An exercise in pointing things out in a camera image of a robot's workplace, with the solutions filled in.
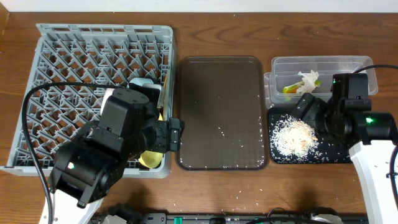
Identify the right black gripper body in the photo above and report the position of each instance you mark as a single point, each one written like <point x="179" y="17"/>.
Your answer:
<point x="306" y="106"/>

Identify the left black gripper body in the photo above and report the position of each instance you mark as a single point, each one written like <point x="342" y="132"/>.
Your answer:
<point x="174" y="134"/>

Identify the yellow plate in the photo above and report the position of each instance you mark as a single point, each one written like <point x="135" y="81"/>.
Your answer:
<point x="149" y="158"/>

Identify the green orange snack wrapper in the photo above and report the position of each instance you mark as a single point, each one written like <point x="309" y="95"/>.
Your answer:
<point x="292" y="89"/>

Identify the white napkin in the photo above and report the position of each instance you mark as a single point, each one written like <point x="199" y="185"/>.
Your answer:
<point x="310" y="82"/>

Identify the light blue bowl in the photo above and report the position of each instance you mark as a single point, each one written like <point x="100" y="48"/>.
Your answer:
<point x="144" y="82"/>

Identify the wooden chopstick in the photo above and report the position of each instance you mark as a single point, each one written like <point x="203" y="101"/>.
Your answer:
<point x="165" y="86"/>

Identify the pink bowl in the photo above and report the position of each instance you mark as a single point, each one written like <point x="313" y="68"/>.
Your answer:
<point x="107" y="94"/>

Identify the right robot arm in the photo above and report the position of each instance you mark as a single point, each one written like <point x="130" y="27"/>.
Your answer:
<point x="371" y="141"/>

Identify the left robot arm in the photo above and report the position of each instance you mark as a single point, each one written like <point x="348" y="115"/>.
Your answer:
<point x="94" y="160"/>

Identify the rice food waste pile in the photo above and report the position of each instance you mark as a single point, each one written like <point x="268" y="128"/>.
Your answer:
<point x="293" y="137"/>

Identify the grey dishwasher rack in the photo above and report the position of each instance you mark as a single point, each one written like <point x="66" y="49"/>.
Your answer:
<point x="72" y="65"/>

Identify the black plastic bin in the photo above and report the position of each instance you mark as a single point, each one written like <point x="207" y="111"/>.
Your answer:
<point x="327" y="152"/>

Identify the clear plastic bin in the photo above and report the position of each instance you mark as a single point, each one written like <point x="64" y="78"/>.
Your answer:
<point x="285" y="72"/>

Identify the brown serving tray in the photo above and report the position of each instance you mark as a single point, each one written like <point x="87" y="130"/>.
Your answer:
<point x="221" y="101"/>

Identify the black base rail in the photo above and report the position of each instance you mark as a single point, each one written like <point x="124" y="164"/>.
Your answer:
<point x="123" y="213"/>

